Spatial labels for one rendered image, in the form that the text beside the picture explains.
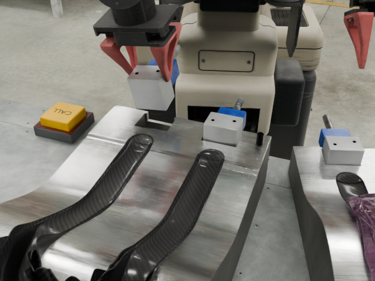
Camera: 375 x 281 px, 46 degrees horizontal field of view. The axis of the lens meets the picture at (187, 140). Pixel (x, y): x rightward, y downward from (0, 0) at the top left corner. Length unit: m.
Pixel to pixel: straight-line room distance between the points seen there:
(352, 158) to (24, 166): 0.52
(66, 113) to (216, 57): 0.35
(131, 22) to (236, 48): 0.43
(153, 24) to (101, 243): 0.28
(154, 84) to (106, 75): 2.18
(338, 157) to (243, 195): 0.18
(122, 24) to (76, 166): 0.20
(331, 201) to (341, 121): 1.83
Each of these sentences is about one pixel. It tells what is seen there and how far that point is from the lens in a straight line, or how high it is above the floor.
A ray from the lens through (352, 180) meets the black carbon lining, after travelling 0.68.
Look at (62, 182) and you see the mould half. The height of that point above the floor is 0.88.
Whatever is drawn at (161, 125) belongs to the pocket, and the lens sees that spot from 0.71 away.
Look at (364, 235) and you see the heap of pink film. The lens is 0.53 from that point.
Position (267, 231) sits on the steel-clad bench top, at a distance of 0.64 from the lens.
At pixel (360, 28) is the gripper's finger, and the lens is 0.64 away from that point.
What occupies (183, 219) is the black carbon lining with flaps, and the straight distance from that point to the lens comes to 0.54.
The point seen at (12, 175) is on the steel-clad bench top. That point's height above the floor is 0.80.
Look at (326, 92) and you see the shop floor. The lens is 2.68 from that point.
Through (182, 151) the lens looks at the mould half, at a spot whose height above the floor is 0.89.
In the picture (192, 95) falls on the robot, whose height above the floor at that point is 0.78.
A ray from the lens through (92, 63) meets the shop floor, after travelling 2.95.
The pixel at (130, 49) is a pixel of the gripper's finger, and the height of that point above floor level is 1.00.
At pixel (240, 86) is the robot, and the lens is 0.98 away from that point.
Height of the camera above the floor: 1.27
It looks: 36 degrees down
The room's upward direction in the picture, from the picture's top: straight up
